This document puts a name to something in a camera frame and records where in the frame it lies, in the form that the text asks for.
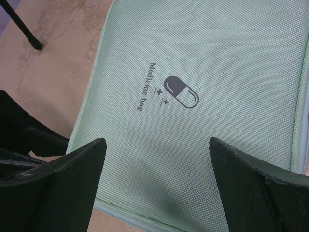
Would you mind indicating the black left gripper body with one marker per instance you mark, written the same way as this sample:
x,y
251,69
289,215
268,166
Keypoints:
x,y
20,134

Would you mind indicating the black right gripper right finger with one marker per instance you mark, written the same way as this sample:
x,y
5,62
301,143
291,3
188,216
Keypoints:
x,y
256,195

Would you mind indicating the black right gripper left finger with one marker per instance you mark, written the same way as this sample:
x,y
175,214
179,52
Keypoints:
x,y
57,196

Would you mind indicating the mint green medicine case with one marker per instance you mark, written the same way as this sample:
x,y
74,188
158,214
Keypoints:
x,y
169,75

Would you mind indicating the black music stand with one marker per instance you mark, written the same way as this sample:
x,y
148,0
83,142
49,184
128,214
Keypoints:
x,y
35,43

